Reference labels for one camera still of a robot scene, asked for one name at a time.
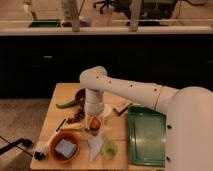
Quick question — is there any blue sponge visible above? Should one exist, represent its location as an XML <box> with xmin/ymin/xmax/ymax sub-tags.
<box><xmin>55</xmin><ymin>139</ymin><xmax>77</xmax><ymax>158</ymax></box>

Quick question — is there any white cup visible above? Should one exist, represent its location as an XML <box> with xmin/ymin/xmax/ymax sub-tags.
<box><xmin>104</xmin><ymin>104</ymin><xmax>112</xmax><ymax>117</ymax></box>

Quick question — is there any red apple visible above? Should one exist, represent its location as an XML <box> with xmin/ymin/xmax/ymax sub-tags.
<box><xmin>90</xmin><ymin>117</ymin><xmax>101</xmax><ymax>129</ymax></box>

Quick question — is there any dark grape bunch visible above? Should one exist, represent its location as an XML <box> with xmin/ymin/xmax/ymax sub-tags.
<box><xmin>67</xmin><ymin>109</ymin><xmax>85</xmax><ymax>124</ymax></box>

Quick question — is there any green chili pepper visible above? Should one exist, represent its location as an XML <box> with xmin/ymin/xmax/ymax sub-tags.
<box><xmin>56</xmin><ymin>100</ymin><xmax>77</xmax><ymax>109</ymax></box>

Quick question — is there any white crumpled cloth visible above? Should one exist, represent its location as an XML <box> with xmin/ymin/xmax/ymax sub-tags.
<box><xmin>88</xmin><ymin>133</ymin><xmax>106</xmax><ymax>161</ymax></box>

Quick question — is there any black marker pen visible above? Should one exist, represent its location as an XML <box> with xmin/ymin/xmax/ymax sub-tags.
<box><xmin>56</xmin><ymin>118</ymin><xmax>66</xmax><ymax>132</ymax></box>

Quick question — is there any wooden box with slot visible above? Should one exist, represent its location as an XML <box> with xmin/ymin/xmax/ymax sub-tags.
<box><xmin>113</xmin><ymin>102</ymin><xmax>132</xmax><ymax>116</ymax></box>

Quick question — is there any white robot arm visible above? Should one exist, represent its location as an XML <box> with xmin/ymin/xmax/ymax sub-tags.
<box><xmin>79</xmin><ymin>66</ymin><xmax>213</xmax><ymax>171</ymax></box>

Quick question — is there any black chair base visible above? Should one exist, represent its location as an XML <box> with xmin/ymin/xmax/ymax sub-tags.
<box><xmin>0</xmin><ymin>138</ymin><xmax>33</xmax><ymax>155</ymax></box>

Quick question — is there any yellow banana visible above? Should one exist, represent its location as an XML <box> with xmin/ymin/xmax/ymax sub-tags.
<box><xmin>61</xmin><ymin>123</ymin><xmax>84</xmax><ymax>130</ymax></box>

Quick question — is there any office chair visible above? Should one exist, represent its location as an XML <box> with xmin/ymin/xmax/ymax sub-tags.
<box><xmin>93</xmin><ymin>0</ymin><xmax>178</xmax><ymax>21</ymax></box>

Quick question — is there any black white brush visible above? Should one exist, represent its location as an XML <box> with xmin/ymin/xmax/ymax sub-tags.
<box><xmin>34</xmin><ymin>141</ymin><xmax>50</xmax><ymax>161</ymax></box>

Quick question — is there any green plastic tray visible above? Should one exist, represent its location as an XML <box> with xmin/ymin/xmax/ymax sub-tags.
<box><xmin>128</xmin><ymin>105</ymin><xmax>166</xmax><ymax>167</ymax></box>

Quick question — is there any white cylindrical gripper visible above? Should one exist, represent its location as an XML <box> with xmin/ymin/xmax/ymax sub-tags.
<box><xmin>84</xmin><ymin>89</ymin><xmax>104</xmax><ymax>116</ymax></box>

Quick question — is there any dark red bowl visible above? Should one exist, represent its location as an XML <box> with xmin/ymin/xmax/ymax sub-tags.
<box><xmin>75</xmin><ymin>89</ymin><xmax>86</xmax><ymax>106</ymax></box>

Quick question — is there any orange bowl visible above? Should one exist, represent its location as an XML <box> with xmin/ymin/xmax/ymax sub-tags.
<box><xmin>49</xmin><ymin>131</ymin><xmax>80</xmax><ymax>164</ymax></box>

